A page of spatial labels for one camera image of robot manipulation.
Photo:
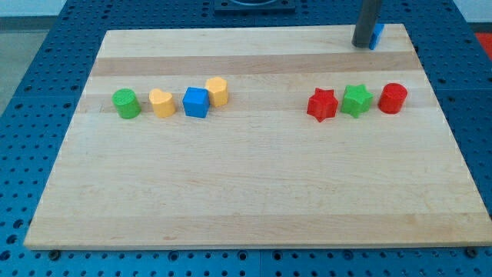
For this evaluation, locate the yellow heart block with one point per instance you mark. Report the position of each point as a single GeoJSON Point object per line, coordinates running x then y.
{"type": "Point", "coordinates": [162, 103]}

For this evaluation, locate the blue cube block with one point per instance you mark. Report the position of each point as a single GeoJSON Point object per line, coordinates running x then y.
{"type": "Point", "coordinates": [196, 102]}

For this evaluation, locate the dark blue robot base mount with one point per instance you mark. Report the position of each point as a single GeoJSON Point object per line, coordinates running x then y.
{"type": "Point", "coordinates": [255, 6]}

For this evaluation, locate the blue block behind rod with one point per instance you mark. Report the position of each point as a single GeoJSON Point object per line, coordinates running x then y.
{"type": "Point", "coordinates": [376, 36]}

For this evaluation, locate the red star block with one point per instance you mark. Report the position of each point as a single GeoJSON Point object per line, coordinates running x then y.
{"type": "Point", "coordinates": [322, 104]}

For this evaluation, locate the green cylinder block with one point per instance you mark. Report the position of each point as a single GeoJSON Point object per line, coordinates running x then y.
{"type": "Point", "coordinates": [126, 103]}

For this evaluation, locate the red cylinder block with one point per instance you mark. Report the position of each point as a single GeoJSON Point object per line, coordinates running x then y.
{"type": "Point", "coordinates": [392, 98]}

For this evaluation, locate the grey cylindrical pointer rod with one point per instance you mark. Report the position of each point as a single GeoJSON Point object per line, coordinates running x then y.
{"type": "Point", "coordinates": [366, 23]}

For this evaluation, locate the green star block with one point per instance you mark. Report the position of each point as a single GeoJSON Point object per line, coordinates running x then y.
{"type": "Point", "coordinates": [357, 100]}

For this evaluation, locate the yellow hexagon block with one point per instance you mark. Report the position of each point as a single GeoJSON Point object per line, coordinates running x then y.
{"type": "Point", "coordinates": [217, 91]}

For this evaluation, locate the wooden board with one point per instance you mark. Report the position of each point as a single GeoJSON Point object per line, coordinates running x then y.
{"type": "Point", "coordinates": [258, 172]}

